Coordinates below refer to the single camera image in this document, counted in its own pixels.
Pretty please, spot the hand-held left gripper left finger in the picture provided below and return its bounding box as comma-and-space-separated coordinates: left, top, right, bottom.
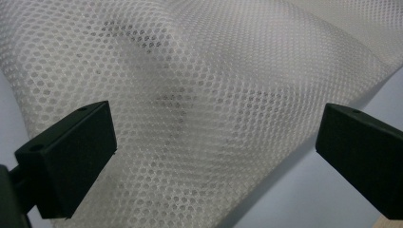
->
14, 100, 118, 219

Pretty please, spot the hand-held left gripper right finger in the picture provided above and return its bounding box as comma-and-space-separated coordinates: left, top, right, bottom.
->
315, 103, 403, 220

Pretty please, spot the white mesh laundry bag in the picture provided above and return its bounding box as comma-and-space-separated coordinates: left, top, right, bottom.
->
0, 0, 403, 228

